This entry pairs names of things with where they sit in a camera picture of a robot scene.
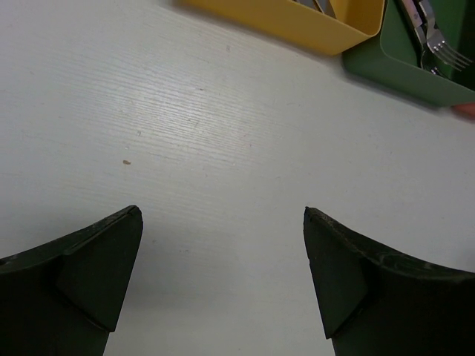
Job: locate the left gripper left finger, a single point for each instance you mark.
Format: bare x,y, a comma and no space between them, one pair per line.
65,297

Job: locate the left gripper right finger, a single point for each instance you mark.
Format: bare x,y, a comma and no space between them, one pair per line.
375,300

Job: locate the black patterned handle fork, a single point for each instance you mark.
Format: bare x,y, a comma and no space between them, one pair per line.
436,41

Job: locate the teal handled knife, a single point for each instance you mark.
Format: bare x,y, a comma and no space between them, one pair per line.
325,7

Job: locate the pink handled fork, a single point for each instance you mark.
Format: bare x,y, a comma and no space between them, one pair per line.
416,27

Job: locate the black patterned handle knife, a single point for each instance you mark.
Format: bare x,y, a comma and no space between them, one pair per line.
310,3

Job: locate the red paper box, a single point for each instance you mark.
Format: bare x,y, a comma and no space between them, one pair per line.
467,110

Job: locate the green paper box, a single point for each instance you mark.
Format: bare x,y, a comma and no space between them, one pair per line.
390,58

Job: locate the yellow paper box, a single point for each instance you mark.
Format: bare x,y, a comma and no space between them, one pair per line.
354,22

